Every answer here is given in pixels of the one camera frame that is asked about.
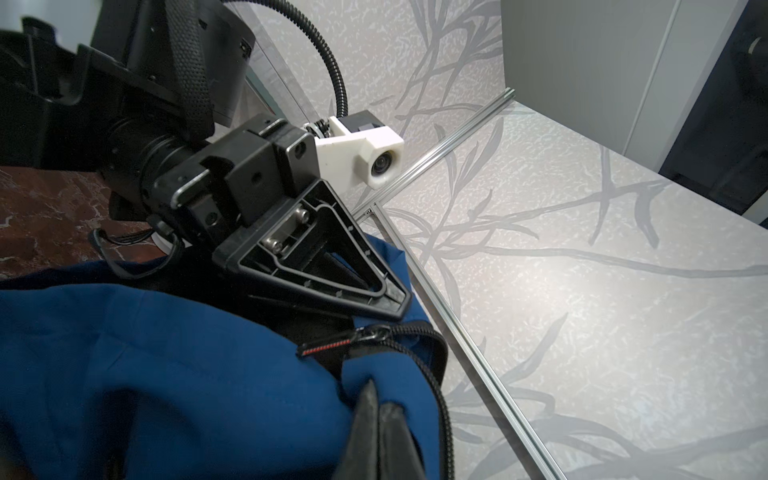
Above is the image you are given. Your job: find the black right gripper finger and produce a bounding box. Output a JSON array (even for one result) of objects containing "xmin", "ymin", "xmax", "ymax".
[{"xmin": 332, "ymin": 380, "xmax": 426, "ymax": 480}]

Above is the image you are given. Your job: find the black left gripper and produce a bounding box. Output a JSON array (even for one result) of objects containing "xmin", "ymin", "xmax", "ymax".
[{"xmin": 146, "ymin": 114, "xmax": 412, "ymax": 321}]

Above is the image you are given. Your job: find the blue zip-up jacket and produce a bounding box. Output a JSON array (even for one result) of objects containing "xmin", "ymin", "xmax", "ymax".
[{"xmin": 1, "ymin": 261, "xmax": 455, "ymax": 479}]

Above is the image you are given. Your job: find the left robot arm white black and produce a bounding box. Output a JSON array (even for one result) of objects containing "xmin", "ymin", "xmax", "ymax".
[{"xmin": 1, "ymin": 1, "xmax": 412, "ymax": 322}]

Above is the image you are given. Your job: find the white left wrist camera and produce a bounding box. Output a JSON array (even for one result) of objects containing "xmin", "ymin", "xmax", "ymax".
[{"xmin": 315, "ymin": 110, "xmax": 405, "ymax": 194}]

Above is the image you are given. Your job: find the left black corrugated cable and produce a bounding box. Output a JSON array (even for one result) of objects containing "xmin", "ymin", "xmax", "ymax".
[{"xmin": 221, "ymin": 0, "xmax": 350, "ymax": 118}]

